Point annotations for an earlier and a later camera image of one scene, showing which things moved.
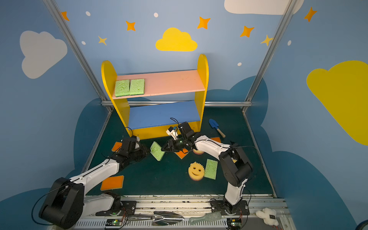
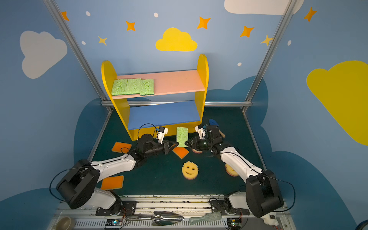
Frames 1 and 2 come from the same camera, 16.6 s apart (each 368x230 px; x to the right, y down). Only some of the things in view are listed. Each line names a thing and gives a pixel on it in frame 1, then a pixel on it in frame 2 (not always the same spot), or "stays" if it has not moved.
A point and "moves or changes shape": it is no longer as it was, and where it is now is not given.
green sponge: (156, 151) moves or changes shape
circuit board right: (234, 224) stays
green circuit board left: (113, 222) stays
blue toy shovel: (214, 124) stays
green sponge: (122, 87) stays
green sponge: (137, 86) moves or changes shape
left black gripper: (139, 151) to (166, 147)
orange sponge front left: (112, 183) stays
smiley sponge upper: (198, 152) stays
